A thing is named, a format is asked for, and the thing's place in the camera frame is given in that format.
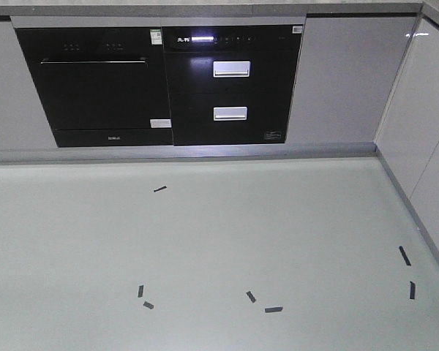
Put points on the upper silver drawer handle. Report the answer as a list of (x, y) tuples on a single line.
[(231, 69)]

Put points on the grey cabinet door panel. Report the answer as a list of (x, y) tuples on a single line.
[(347, 66)]

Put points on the silver drawer handle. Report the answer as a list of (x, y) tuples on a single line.
[(231, 69), (230, 113)]

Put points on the black tape strip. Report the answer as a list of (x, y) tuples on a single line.
[(148, 305), (160, 189), (412, 292), (404, 256), (140, 291), (273, 309), (251, 296)]

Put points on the grey left cabinet panel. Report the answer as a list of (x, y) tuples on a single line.
[(23, 124)]

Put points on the black disinfection cabinet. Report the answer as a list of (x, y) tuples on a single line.
[(190, 51)]

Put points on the black built-in dishwasher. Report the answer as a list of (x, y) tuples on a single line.
[(100, 86)]

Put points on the grey side cabinet panel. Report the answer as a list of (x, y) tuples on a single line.
[(408, 139)]

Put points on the lower silver drawer handle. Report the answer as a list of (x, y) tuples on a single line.
[(230, 113)]

